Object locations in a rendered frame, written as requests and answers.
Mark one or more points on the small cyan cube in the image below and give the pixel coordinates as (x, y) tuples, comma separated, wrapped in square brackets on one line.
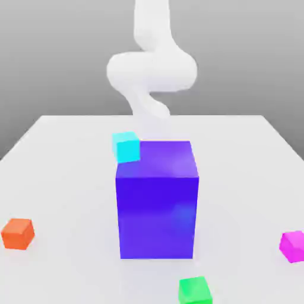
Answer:
[(127, 148)]

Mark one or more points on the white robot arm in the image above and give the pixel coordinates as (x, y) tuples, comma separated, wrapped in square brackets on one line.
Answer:
[(152, 68)]

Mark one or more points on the small orange cube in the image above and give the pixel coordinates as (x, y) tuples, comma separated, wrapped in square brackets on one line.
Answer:
[(17, 234)]

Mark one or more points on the large purple box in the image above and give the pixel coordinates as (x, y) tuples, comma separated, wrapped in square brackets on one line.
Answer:
[(156, 213)]

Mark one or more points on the small magenta cube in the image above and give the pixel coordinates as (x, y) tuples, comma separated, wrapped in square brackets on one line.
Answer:
[(292, 247)]

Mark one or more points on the small green cube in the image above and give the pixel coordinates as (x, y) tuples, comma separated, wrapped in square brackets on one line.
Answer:
[(194, 291)]

